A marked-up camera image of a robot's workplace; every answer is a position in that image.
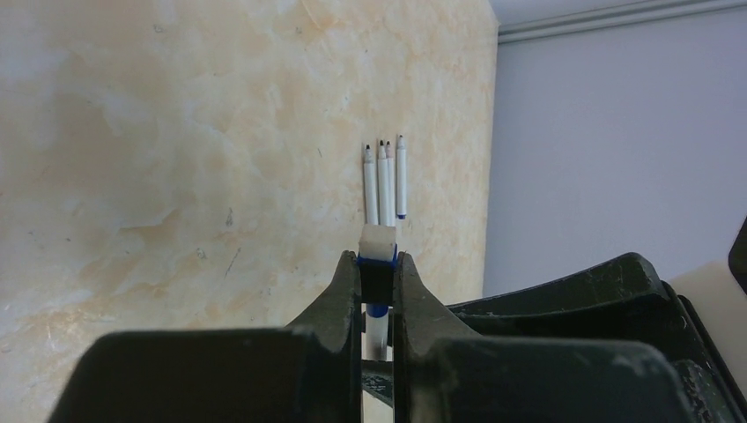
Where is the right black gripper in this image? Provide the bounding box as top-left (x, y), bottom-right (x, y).
top-left (449, 252), bottom-right (746, 422)

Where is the black cap marker pen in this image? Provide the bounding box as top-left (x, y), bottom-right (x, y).
top-left (377, 140), bottom-right (391, 226)

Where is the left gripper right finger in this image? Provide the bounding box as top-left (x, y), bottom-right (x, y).
top-left (392, 252), bottom-right (477, 422)

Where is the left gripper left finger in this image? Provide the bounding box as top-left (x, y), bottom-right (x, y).
top-left (287, 251), bottom-right (362, 422)

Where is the blue cap marker pen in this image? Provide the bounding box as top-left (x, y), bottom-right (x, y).
top-left (396, 135), bottom-right (408, 219)

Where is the red cap marker pen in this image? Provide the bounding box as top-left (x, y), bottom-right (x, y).
top-left (385, 141), bottom-right (396, 226)

